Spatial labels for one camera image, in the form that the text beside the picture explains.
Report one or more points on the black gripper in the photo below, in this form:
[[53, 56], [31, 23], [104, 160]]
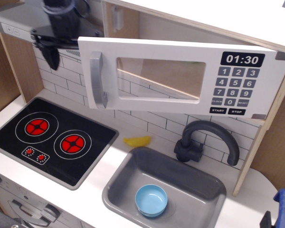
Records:
[[48, 39]]

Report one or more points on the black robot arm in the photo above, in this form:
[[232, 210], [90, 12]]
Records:
[[67, 24]]

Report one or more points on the grey range hood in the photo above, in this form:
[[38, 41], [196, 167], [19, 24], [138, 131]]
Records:
[[33, 25]]

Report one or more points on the yellow toy banana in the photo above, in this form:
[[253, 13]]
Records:
[[137, 141]]

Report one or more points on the light blue bowl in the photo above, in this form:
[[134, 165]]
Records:
[[151, 200]]

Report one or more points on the dark grey toy faucet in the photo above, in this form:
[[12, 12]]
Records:
[[188, 149]]

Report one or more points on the black toy stove top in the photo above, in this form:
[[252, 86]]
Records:
[[55, 142]]

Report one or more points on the grey toy sink basin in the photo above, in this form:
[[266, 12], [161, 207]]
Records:
[[195, 198]]

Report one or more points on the wooden microwave cabinet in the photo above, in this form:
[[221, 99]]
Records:
[[261, 22]]

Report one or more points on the grey toy oven door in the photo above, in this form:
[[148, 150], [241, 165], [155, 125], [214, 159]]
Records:
[[35, 212]]

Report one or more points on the white toy microwave door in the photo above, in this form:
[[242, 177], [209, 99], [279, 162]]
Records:
[[151, 75]]

